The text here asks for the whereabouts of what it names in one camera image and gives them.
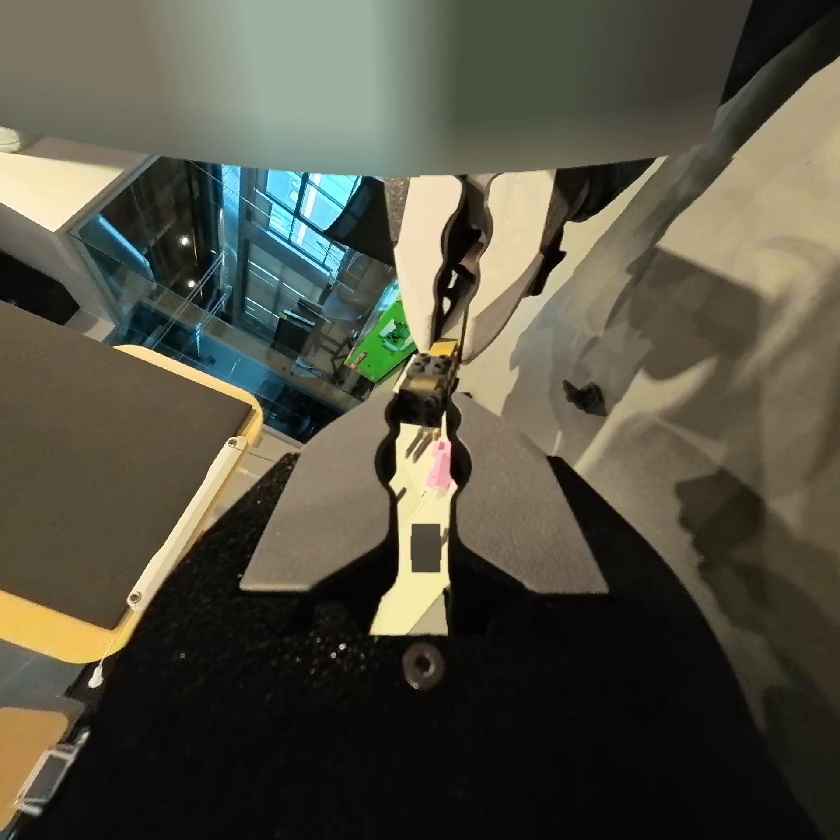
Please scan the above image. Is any yellow-rimmed dark table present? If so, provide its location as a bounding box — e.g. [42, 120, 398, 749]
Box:
[0, 301, 265, 665]

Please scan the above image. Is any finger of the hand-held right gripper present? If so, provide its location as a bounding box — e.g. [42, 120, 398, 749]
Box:
[459, 171, 559, 363]
[392, 175, 488, 352]

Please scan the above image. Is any white cord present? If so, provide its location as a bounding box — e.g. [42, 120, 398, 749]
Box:
[87, 436, 249, 689]

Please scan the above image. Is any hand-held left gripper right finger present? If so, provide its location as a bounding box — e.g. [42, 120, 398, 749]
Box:
[449, 392, 611, 597]

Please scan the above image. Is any small pink brick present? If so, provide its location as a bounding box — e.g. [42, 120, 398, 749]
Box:
[425, 440, 455, 490]

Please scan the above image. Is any dark grey and yellow brick assembly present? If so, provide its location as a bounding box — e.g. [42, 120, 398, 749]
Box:
[392, 337, 460, 425]

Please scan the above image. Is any green box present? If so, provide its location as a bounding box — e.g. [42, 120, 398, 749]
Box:
[344, 297, 418, 388]

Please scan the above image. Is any metal clip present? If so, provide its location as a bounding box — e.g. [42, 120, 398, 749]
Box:
[13, 727, 91, 819]

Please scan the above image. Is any small black brick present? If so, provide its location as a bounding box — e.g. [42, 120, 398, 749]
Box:
[562, 378, 609, 416]

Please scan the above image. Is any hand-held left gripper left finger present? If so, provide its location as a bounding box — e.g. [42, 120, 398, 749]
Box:
[239, 392, 403, 595]

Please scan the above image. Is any glass railing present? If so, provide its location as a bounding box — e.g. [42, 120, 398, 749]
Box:
[71, 156, 401, 447]

